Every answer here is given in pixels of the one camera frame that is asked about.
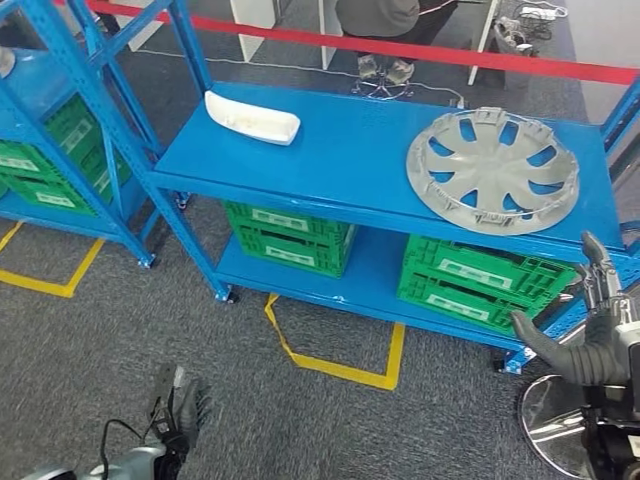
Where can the green folded plastic crate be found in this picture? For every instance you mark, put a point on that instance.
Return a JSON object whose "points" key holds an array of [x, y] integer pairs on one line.
{"points": [[45, 189], [470, 285], [84, 139], [290, 242]]}

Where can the dark backpack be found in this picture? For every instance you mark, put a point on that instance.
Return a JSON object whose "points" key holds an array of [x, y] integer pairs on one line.
{"points": [[512, 36]]}

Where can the grey plastic part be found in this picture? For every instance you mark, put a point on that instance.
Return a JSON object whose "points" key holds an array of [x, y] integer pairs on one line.
{"points": [[6, 63]]}

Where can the chrome star stool base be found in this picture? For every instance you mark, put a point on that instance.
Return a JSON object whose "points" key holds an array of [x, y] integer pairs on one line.
{"points": [[383, 87]]}

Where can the floor power socket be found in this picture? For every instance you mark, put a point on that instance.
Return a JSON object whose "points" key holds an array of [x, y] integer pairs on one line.
{"points": [[459, 102]]}

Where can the person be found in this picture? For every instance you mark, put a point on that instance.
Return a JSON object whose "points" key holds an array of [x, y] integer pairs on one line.
{"points": [[375, 16]]}

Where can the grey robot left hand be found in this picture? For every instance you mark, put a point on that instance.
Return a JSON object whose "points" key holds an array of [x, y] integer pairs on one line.
{"points": [[192, 411]]}

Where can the red barrier tape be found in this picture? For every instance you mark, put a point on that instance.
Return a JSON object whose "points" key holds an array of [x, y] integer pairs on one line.
{"points": [[400, 50]]}

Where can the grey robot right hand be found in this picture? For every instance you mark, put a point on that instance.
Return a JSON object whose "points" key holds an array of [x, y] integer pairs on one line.
{"points": [[590, 364]]}

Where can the white power strip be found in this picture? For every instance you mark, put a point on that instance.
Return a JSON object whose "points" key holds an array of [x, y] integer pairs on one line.
{"points": [[543, 11]]}

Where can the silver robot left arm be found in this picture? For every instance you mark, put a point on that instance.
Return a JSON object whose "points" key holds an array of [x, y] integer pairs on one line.
{"points": [[135, 464]]}

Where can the blue metal shelf rack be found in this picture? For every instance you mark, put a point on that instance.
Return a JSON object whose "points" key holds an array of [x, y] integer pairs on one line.
{"points": [[350, 152], [35, 86]]}

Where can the grey plastic wheel hubcap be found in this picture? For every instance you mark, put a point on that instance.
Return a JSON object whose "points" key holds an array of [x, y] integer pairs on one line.
{"points": [[492, 169]]}

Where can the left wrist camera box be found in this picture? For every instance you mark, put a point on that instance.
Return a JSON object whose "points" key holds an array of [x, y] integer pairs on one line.
{"points": [[164, 397]]}

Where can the white plastic trim part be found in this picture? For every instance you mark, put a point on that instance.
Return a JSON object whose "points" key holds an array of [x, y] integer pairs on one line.
{"points": [[250, 119]]}

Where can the white desk panel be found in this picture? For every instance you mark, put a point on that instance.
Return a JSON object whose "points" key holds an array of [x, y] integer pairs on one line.
{"points": [[145, 36], [252, 30]]}

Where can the black shelf caster wheel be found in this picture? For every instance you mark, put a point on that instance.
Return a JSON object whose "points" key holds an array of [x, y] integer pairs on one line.
{"points": [[233, 298], [498, 364]]}

